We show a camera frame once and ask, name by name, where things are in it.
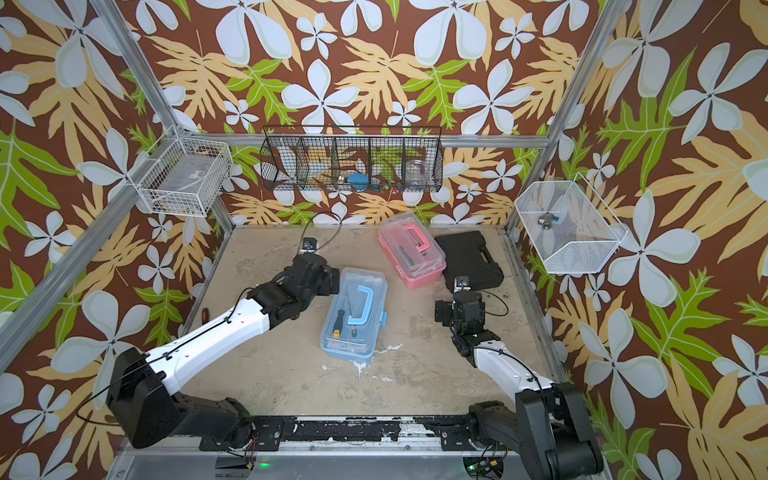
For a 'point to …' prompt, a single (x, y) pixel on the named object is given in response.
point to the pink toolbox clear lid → (412, 247)
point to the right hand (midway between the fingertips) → (454, 299)
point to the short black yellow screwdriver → (337, 327)
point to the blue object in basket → (359, 181)
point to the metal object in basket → (545, 221)
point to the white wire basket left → (187, 178)
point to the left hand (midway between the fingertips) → (324, 269)
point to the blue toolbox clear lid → (357, 312)
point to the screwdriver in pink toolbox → (408, 258)
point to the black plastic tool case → (468, 256)
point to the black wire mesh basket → (386, 159)
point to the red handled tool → (205, 315)
